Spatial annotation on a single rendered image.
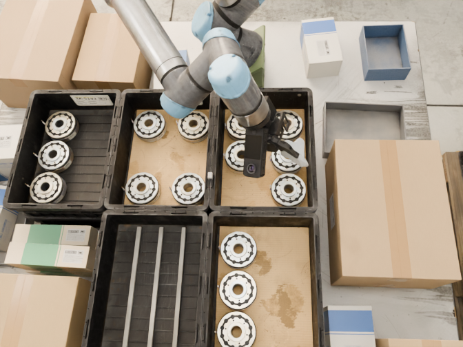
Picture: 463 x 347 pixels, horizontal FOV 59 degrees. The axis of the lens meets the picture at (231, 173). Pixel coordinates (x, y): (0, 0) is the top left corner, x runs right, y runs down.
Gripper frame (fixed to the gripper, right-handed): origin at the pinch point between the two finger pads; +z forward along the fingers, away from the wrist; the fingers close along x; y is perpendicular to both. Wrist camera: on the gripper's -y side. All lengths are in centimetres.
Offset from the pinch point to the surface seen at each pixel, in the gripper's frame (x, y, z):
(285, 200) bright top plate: 3.4, -2.5, 18.1
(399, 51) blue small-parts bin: -12, 73, 42
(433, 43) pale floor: -10, 146, 117
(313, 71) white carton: 13, 52, 28
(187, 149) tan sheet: 37.2, 4.8, 8.3
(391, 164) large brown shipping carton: -21.7, 16.2, 24.0
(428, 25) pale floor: -6, 159, 116
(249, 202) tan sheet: 13.9, -5.7, 17.4
